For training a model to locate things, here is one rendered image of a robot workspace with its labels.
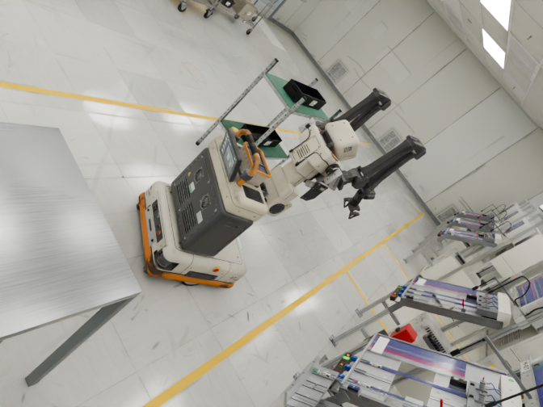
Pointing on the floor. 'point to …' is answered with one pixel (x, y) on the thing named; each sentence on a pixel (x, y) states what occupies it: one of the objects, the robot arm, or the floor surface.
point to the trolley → (200, 3)
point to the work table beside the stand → (53, 244)
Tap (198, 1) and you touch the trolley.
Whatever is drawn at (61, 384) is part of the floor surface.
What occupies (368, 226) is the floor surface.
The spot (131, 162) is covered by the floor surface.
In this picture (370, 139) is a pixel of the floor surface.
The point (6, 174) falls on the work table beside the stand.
